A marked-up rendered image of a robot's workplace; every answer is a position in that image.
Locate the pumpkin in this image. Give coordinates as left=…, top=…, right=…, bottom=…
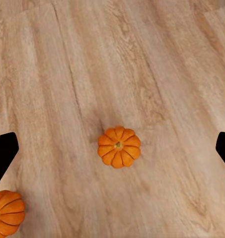
left=0, top=190, right=25, bottom=238
left=97, top=125, right=141, bottom=169

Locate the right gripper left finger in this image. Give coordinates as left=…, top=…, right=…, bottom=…
left=0, top=132, right=19, bottom=179

